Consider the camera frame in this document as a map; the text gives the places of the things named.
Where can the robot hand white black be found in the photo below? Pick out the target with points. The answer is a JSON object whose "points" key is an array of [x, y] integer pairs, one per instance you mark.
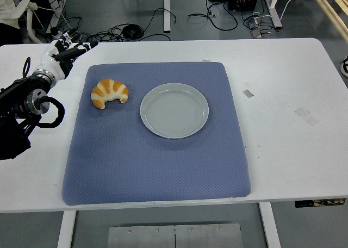
{"points": [[53, 64]]}

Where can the croissant bread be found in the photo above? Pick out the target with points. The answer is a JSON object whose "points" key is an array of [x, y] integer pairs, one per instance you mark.
{"points": [[103, 93]]}

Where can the white office chair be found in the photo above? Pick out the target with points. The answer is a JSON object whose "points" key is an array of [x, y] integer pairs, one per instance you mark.
{"points": [[8, 11]]}

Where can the blue quilted mat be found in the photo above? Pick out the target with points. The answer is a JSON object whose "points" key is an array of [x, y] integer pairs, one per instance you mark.
{"points": [[108, 150]]}

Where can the grey round plate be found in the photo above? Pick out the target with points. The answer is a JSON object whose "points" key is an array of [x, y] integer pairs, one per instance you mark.
{"points": [[174, 114]]}

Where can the white table leg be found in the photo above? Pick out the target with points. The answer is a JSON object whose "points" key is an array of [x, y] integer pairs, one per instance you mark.
{"points": [[65, 229], [270, 226]]}

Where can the grey metal plate with screws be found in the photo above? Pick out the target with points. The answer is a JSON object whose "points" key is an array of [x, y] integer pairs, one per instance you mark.
{"points": [[141, 237]]}

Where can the small grey tape piece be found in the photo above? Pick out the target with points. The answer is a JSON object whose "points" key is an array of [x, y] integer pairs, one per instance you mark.
{"points": [[248, 93]]}

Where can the grey power adapter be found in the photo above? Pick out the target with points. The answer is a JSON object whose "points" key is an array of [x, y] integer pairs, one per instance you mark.
{"points": [[253, 23]]}

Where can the white background table foot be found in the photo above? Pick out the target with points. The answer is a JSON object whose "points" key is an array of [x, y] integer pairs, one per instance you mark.
{"points": [[274, 8]]}

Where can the large clear tape piece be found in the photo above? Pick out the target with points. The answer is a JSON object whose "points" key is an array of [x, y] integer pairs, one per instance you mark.
{"points": [[306, 116]]}

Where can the dark box under table edge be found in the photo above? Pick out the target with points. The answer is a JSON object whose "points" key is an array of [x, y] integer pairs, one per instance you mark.
{"points": [[318, 203]]}

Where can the white background table post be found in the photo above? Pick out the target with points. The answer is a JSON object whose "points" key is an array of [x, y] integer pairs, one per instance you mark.
{"points": [[166, 8]]}

